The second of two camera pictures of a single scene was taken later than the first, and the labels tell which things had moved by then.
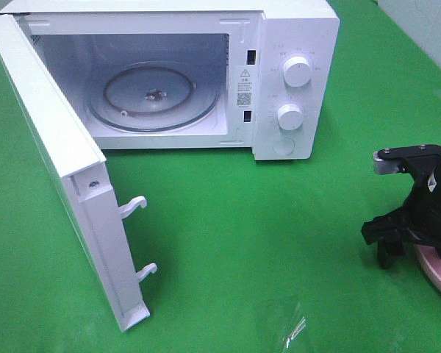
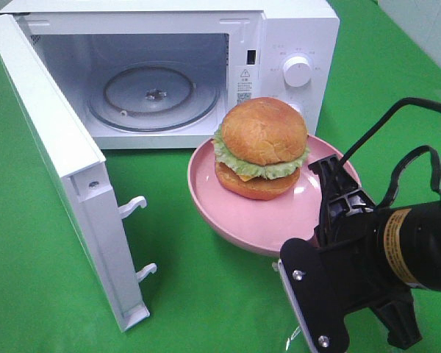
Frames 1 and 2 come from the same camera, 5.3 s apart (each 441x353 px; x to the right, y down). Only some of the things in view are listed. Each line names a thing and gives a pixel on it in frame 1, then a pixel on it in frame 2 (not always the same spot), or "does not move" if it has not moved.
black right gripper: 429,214 to 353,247
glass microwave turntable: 153,96 does not move
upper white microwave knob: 297,71 does not move
